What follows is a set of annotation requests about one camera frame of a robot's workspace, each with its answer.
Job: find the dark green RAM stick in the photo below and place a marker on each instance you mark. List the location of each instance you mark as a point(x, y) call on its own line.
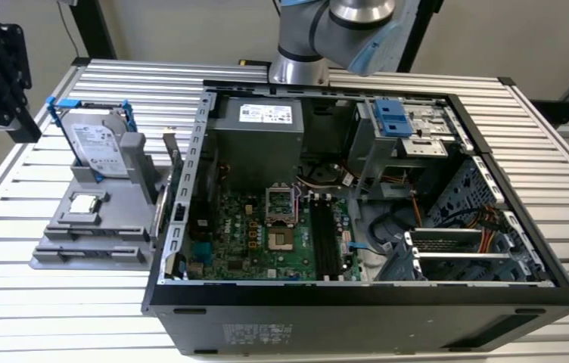
point(97, 249)

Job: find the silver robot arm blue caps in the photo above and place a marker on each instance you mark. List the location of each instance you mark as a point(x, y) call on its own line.
point(304, 30)

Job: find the hard disk in blue carrier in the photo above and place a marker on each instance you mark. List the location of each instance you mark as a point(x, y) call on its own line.
point(95, 140)

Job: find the silver CPU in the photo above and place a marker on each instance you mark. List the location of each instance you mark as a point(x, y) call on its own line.
point(84, 204)

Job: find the grey parts rack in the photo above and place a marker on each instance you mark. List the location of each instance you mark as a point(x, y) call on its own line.
point(113, 211)

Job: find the green graphics card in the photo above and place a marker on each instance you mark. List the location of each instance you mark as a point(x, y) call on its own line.
point(176, 170)

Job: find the black yellow plug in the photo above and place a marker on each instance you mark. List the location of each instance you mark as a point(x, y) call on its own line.
point(252, 62)

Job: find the grey power supply unit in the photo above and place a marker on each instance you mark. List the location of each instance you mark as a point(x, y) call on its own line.
point(255, 151)

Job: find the round grey case speaker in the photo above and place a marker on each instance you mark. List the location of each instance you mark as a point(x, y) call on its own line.
point(327, 174)

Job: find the CPU socket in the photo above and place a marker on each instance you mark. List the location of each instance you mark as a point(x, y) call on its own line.
point(280, 238)

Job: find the green motherboard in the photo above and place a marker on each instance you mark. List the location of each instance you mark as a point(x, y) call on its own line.
point(284, 261)

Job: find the blue drive bay latch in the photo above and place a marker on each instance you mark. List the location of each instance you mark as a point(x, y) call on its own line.
point(391, 117)

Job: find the black open PC case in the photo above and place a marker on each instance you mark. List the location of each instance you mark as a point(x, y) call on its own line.
point(315, 321)

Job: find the silver disk bay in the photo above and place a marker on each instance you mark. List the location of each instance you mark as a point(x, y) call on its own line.
point(462, 255)

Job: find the black stand post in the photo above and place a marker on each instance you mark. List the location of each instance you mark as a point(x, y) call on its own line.
point(95, 26)
point(420, 34)

